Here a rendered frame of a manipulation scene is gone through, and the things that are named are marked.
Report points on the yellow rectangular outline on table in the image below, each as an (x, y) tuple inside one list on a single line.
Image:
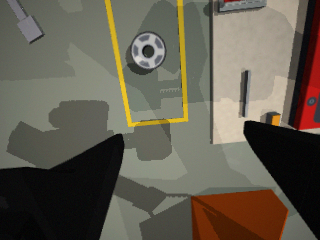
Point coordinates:
[(120, 72)]

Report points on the black and grey wheel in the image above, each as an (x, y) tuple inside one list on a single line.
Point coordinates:
[(137, 50)]

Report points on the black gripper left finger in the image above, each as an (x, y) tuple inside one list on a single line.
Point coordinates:
[(71, 200)]

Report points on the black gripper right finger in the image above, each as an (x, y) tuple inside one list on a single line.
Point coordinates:
[(292, 158)]

